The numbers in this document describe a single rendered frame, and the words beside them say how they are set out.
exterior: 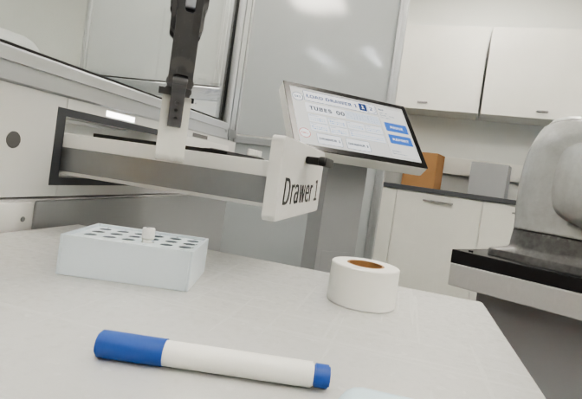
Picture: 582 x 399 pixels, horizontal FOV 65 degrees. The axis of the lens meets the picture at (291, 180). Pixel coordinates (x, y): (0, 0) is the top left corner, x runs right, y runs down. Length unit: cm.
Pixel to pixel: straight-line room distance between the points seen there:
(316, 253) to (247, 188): 105
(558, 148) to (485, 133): 344
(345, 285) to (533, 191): 54
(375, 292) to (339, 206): 119
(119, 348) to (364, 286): 24
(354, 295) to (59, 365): 27
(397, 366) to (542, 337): 57
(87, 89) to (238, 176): 30
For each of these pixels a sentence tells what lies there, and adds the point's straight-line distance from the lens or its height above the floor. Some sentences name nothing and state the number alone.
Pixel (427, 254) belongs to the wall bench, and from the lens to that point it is 364.
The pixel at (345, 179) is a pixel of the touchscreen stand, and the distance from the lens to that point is 164.
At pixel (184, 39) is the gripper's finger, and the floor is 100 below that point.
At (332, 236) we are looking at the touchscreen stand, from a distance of 165.
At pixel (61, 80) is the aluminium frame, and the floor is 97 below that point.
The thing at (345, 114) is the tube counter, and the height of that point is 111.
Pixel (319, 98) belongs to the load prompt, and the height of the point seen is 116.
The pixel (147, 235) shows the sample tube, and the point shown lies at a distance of 47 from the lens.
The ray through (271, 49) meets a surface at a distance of 264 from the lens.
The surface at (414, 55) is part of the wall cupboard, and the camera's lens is 413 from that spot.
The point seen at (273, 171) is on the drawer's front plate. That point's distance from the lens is 57.
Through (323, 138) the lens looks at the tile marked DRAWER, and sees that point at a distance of 152.
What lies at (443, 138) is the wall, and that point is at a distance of 434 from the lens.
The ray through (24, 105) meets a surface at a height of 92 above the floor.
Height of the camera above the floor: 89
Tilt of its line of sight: 1 degrees down
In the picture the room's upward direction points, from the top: 8 degrees clockwise
